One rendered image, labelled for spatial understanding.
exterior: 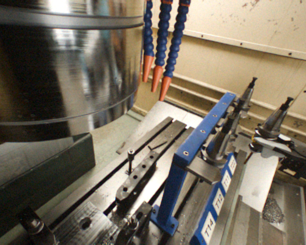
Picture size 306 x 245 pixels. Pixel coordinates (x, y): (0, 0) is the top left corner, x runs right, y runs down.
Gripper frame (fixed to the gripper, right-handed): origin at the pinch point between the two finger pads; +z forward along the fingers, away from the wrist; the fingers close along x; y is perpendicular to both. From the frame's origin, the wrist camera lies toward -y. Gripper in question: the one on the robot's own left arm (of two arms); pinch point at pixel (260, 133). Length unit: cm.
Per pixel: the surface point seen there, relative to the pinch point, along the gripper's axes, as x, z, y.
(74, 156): -25, 68, 41
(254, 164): 39, -12, 40
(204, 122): -12.3, 15.3, -2.5
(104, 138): 10, 86, 63
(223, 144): -23.7, 8.1, -6.5
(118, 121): 34, 94, 63
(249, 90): 9.3, 8.7, -8.8
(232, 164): 11.4, 0.5, 25.6
